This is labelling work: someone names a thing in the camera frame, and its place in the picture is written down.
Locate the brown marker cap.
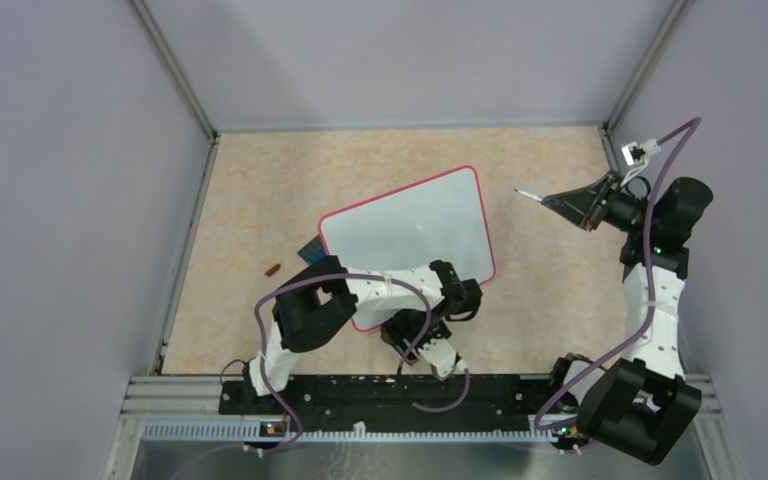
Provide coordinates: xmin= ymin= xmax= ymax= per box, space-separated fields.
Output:
xmin=264 ymin=263 xmax=282 ymax=277

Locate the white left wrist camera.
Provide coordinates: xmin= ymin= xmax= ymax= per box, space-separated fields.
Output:
xmin=418 ymin=339 xmax=469 ymax=381

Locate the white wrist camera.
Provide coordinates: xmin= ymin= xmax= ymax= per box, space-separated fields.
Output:
xmin=418 ymin=339 xmax=469 ymax=381
xmin=620 ymin=138 xmax=661 ymax=186

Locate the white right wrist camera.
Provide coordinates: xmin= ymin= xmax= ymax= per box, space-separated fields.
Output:
xmin=620 ymin=138 xmax=661 ymax=186

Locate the white cable duct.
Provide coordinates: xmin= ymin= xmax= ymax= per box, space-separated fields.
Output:
xmin=142 ymin=420 xmax=557 ymax=443

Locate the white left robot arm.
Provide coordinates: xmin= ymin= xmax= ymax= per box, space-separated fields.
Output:
xmin=242 ymin=255 xmax=483 ymax=414

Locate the white marker pen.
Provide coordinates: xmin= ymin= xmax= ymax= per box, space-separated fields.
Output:
xmin=514 ymin=188 xmax=543 ymax=203

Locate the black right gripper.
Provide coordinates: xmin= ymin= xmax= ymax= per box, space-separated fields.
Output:
xmin=543 ymin=170 xmax=657 ymax=235

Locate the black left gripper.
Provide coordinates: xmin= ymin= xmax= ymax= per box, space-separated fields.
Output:
xmin=379 ymin=308 xmax=451 ymax=365

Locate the dark grey lego baseplate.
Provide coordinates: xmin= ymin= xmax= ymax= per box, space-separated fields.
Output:
xmin=297 ymin=237 xmax=326 ymax=265

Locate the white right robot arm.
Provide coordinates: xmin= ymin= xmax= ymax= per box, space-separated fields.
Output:
xmin=535 ymin=171 xmax=713 ymax=465

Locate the pink framed whiteboard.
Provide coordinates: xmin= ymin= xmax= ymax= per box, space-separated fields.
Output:
xmin=317 ymin=164 xmax=498 ymax=333

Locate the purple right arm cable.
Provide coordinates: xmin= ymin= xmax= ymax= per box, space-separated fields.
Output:
xmin=533 ymin=117 xmax=702 ymax=432

